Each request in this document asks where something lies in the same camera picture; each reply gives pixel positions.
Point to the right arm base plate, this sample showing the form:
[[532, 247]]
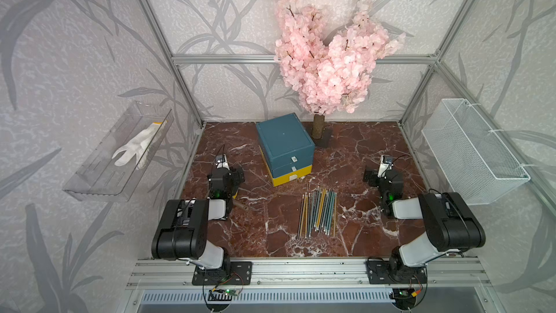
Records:
[[391, 273]]

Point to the pink blossom artificial tree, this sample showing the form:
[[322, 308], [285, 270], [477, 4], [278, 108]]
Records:
[[330, 76]]

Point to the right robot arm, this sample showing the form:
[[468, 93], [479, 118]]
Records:
[[450, 225]]

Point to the right circuit board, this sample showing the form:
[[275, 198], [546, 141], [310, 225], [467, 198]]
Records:
[[405, 294]]

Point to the white wire mesh basket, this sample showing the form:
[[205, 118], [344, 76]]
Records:
[[475, 161]]

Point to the clear acrylic wall tray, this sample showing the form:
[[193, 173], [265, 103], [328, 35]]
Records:
[[115, 167]]

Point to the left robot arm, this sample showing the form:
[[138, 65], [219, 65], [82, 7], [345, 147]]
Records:
[[182, 232]]

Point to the white glove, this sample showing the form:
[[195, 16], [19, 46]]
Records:
[[137, 147]]

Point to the left circuit board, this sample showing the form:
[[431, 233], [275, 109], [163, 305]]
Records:
[[226, 294]]

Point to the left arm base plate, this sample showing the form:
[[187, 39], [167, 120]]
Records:
[[234, 273]]

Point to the teal yellow drawer box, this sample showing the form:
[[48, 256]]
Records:
[[286, 147]]

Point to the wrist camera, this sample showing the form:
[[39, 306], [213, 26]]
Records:
[[221, 162], [385, 165]]

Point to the circuit board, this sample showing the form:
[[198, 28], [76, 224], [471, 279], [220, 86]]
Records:
[[226, 294], [405, 294]]

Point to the aluminium front rail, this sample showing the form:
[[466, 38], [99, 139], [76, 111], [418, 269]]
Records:
[[313, 272]]

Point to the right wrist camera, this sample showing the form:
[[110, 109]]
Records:
[[385, 165]]

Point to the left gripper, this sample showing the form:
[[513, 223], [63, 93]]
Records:
[[236, 180]]

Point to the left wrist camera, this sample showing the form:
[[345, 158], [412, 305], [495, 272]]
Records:
[[221, 162]]

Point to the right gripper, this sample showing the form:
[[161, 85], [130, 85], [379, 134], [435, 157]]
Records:
[[373, 173]]

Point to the dark grey pencil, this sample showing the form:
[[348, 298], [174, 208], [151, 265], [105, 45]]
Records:
[[313, 206]]

